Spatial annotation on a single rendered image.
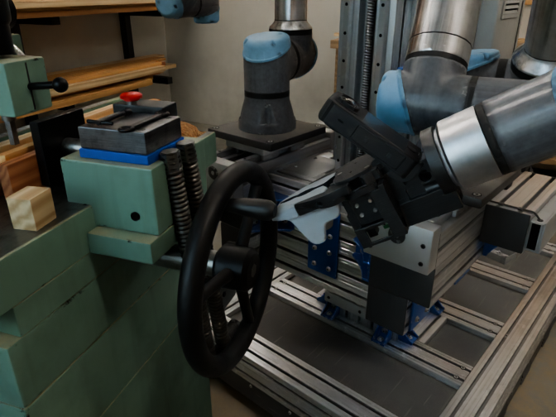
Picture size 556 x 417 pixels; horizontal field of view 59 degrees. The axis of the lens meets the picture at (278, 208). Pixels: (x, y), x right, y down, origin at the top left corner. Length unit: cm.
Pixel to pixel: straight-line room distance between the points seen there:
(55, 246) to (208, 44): 390
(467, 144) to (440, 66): 15
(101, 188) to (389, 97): 37
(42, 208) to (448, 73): 49
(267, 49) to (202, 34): 328
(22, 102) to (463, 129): 55
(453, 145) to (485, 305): 129
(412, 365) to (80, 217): 103
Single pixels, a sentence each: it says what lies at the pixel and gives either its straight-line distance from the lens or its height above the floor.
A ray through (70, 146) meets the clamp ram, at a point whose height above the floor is 95.
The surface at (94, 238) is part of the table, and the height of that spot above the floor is 86.
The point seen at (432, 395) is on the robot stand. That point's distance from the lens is 139.
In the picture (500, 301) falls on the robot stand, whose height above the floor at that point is 21.
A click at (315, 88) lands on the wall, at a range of 403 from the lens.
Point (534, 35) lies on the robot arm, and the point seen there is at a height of 109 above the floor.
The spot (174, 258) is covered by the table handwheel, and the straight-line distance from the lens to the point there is 69.
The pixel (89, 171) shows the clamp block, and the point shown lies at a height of 95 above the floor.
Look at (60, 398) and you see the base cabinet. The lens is 72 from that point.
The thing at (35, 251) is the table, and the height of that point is 89.
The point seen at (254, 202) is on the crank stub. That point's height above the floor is 93.
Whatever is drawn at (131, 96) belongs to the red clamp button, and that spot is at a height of 102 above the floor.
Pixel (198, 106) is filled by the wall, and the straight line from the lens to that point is 462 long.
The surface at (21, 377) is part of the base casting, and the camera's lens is 65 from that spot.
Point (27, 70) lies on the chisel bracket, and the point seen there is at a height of 106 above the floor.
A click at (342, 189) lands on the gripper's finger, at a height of 96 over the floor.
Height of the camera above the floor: 116
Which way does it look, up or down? 25 degrees down
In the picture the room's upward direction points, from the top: straight up
